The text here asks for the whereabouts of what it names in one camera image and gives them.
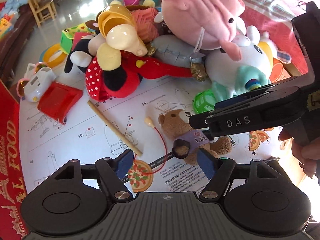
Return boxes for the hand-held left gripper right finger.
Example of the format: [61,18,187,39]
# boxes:
[197,148,278,203]

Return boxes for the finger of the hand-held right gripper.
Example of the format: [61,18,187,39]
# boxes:
[189,110,220,140]
[215,76,309,110]

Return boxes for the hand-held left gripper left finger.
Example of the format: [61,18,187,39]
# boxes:
[54,149,135,203]

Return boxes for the brown teddy bear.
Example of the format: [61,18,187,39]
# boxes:
[159,109,234,167]

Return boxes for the red plastic toy tray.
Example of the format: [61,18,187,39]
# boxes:
[37,81,83,125]

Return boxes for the red cardboard box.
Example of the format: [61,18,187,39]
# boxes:
[0,80,29,240]

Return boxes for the person's right hand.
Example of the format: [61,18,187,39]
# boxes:
[279,129,320,178]

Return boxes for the green plastic toy basket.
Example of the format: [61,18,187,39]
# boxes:
[194,89,218,114]

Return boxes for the toy pizza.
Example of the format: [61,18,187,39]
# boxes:
[249,130,270,153]
[127,160,153,190]

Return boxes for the white and teal unicorn plush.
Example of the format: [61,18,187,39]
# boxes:
[205,26,274,103]

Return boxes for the wooden stick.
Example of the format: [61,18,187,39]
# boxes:
[87,100,143,155]

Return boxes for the orange box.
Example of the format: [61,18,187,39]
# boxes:
[270,57,293,83]

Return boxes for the white instruction sheet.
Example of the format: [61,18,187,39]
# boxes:
[19,74,295,200]

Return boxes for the grey-blue plush pillow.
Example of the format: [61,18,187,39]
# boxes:
[146,34,208,83]

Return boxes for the mouse plush polka dot dress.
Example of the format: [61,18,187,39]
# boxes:
[64,34,193,102]

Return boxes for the pink pig plush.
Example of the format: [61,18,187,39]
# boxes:
[160,0,247,62]

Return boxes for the dark cup with white rim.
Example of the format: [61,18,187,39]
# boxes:
[153,12,173,37]

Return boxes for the pink blanket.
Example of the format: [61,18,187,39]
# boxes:
[222,0,320,78]

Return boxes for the pink foam cube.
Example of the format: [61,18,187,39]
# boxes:
[130,7,160,43]

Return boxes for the pink heart sunglasses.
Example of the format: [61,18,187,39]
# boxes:
[16,62,49,98]

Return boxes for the pink foam piece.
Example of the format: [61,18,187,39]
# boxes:
[72,31,94,48]

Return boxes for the brown monkey plush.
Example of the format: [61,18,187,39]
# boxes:
[84,20,100,34]

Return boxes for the dark red leather sofa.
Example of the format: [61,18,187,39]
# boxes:
[0,2,35,80]

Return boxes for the small wooden chair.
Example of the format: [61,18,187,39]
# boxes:
[28,0,56,27]

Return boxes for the yellow toy building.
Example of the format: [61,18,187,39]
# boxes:
[0,14,13,34]

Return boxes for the light blue cloth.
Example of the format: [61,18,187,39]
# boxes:
[5,0,28,10]

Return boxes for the cream mallet with red cord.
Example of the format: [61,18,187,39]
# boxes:
[134,116,168,174]

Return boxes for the yellow plastic ring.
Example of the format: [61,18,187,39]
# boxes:
[41,44,68,68]

